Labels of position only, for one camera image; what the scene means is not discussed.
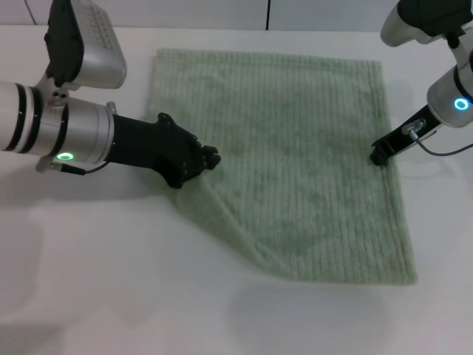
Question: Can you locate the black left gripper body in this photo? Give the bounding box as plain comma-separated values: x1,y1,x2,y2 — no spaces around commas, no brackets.
105,112,208,189

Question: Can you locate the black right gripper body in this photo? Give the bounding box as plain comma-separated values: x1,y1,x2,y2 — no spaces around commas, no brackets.
371,105,443,157

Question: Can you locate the light green ribbed towel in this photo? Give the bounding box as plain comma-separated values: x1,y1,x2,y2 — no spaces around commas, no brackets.
147,47,418,286

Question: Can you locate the grey right arm cable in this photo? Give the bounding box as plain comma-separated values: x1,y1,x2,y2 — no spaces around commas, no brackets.
401,118,473,155

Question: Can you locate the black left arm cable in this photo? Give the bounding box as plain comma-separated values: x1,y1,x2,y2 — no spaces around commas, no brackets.
35,158,109,175

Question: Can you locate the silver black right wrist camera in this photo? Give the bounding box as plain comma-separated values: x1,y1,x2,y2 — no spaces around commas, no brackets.
381,0,473,47

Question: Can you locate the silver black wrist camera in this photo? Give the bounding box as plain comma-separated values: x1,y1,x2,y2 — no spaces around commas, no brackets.
381,0,473,47
44,0,128,89

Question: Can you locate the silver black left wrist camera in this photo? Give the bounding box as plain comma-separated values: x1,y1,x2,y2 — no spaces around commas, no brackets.
44,0,128,89

